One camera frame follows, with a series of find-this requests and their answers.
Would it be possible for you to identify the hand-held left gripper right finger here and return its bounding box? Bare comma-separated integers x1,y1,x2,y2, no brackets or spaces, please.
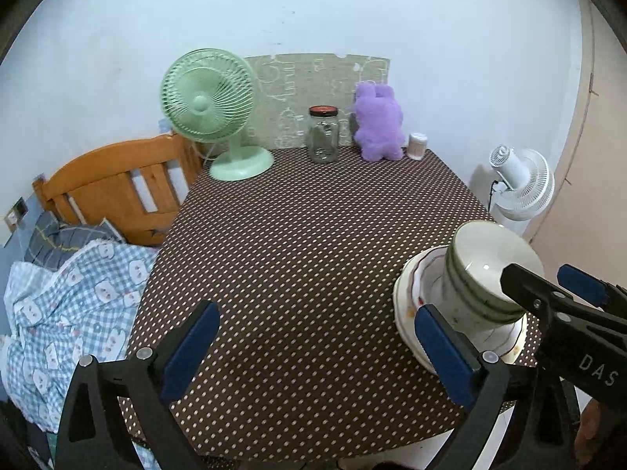
414,304,584,470

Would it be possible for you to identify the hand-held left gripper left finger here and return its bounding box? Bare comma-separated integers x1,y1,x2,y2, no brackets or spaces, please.
53,300,221,470

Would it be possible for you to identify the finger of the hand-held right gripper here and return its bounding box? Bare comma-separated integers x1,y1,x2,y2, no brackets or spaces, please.
500,263,580,320
557,263,627,315

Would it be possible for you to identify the green-rimmed floral ceramic bowl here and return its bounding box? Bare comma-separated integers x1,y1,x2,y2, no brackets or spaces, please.
449,220,545,304
443,255,535,316
438,274,527,329

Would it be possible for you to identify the purple floral deep plate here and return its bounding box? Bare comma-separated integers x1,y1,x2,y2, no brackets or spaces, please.
406,247,527,358

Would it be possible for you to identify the person's right hand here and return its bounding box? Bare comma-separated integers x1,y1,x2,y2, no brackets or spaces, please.
577,398,627,452

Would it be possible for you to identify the white standing fan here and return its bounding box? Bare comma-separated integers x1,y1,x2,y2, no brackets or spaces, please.
488,144,556,240

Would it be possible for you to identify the blue checked blanket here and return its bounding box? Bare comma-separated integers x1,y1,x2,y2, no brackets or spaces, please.
0,242,160,434

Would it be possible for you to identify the brown polka dot tablecloth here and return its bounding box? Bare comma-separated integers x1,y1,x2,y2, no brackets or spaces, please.
118,147,544,463

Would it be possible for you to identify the beige door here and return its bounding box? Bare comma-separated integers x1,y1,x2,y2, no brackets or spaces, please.
531,0,627,285

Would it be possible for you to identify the grey striped pillow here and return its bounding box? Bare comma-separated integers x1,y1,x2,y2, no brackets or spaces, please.
22,213,125,265

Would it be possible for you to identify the wooden bed headboard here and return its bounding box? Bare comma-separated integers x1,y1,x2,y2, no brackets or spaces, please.
32,132,204,248

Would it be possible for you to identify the purple plush toy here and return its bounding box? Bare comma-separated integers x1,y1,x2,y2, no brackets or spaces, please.
353,82,405,161

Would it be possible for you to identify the green desk fan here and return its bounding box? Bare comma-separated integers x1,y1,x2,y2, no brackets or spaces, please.
161,49,274,182

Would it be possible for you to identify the glass jar with dark lid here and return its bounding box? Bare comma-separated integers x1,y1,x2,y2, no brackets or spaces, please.
308,105,340,164

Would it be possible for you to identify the green patterned board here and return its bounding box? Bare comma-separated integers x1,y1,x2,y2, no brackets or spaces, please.
243,54,391,150

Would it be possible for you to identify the green fan power cord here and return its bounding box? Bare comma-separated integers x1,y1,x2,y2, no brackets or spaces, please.
188,139,219,162

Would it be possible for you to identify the wall socket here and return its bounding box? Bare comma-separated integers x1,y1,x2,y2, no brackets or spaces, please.
4,197,29,230

